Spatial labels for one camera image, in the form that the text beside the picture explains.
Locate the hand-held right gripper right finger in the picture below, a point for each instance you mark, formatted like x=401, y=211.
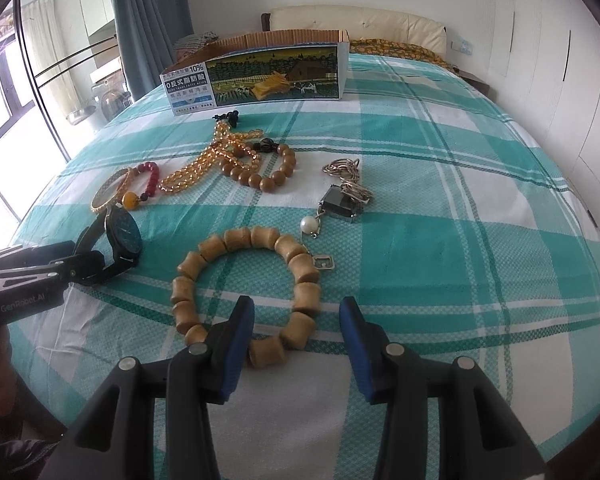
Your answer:
x=357, y=355

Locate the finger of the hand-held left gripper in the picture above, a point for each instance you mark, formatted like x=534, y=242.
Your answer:
x=35, y=251
x=75, y=266

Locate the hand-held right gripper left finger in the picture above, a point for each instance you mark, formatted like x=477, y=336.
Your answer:
x=239, y=340

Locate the black wrist watch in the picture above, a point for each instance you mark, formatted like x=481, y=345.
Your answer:
x=125, y=235

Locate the printed cardboard box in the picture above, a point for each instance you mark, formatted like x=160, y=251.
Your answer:
x=260, y=80

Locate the gold bangle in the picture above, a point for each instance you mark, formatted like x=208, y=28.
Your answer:
x=99, y=196

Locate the pearl charm with metal tag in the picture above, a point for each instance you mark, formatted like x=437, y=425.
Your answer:
x=308, y=225

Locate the metal basin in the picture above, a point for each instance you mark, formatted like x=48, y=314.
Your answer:
x=81, y=114

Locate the teal checked blanket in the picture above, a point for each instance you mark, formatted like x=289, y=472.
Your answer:
x=430, y=210

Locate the metal pot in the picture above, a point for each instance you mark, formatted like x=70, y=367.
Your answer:
x=114, y=105

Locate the glass sliding door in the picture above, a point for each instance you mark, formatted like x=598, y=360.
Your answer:
x=30, y=85

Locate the blue-grey curtain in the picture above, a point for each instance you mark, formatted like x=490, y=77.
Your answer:
x=145, y=20

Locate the dark wooden nightstand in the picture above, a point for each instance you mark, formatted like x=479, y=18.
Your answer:
x=472, y=80

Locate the yellow patterned pillow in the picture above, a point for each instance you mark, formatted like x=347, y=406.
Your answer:
x=405, y=50

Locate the cream padded headboard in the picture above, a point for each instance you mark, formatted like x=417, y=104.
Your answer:
x=380, y=25

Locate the white wardrobe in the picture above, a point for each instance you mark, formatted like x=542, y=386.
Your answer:
x=555, y=85

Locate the white wall socket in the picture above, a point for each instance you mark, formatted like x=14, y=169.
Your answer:
x=461, y=47

